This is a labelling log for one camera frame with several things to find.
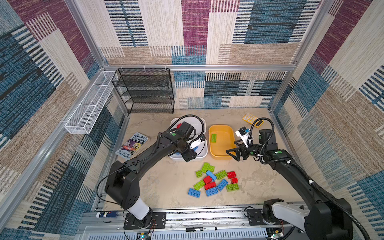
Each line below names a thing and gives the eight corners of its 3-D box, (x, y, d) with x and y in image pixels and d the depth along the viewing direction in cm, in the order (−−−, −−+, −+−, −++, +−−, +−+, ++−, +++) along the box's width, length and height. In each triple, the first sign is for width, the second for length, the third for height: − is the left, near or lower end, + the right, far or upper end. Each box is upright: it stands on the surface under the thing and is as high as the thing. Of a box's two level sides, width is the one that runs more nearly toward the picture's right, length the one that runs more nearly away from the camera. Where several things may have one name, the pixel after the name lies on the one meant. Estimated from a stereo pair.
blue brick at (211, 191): (206, 197, 82) (207, 196, 81) (204, 191, 84) (205, 190, 83) (217, 193, 83) (218, 192, 82) (215, 187, 85) (216, 186, 84)
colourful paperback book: (118, 154, 100) (115, 151, 97) (137, 134, 110) (135, 131, 107) (129, 160, 97) (127, 157, 94) (147, 139, 107) (146, 136, 104)
